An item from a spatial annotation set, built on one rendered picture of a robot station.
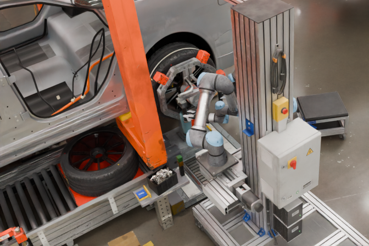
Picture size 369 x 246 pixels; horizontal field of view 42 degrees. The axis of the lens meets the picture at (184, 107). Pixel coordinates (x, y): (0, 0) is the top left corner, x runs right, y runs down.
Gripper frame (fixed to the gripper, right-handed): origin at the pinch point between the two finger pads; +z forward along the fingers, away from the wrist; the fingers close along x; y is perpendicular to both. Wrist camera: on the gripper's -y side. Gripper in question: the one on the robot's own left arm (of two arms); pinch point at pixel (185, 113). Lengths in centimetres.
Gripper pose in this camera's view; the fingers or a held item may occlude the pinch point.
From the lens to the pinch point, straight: 393.1
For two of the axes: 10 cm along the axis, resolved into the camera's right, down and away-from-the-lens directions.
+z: -9.6, -0.7, 2.9
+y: 1.3, 7.7, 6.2
